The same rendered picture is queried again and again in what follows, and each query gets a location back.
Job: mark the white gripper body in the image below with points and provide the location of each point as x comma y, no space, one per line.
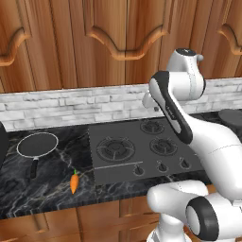
149,101

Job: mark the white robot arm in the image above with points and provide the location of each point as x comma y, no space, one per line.
217,148

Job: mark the orange carrot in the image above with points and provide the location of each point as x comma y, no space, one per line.
74,183

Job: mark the wooden upper cupboard door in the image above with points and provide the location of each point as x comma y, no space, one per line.
220,63
94,69
141,67
19,69

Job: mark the wooden cupboard door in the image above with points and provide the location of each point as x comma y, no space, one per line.
94,69
19,69
41,228
220,63
107,220
141,67

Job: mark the black hob knob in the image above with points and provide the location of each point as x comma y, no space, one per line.
162,166
185,163
138,170

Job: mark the dark grey hob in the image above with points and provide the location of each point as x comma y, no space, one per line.
126,171

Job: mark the dark grey pan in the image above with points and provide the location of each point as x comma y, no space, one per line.
231,118

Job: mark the black pan with silver rim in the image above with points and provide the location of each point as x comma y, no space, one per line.
37,145

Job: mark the wooden lower cupboard door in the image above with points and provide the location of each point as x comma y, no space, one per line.
41,228
107,220

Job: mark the black rounded object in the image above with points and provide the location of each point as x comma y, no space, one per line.
3,145

